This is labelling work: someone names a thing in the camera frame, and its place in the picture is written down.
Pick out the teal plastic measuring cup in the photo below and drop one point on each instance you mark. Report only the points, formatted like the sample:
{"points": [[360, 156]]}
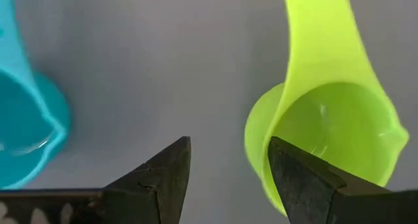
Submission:
{"points": [[19, 119]]}

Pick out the lime green measuring cup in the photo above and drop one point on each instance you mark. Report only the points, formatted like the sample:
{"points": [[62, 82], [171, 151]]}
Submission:
{"points": [[326, 54]]}

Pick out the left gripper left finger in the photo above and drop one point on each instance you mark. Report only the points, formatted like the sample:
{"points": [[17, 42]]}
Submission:
{"points": [[156, 191]]}

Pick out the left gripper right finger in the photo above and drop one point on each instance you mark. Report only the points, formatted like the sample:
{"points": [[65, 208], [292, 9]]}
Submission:
{"points": [[313, 194]]}

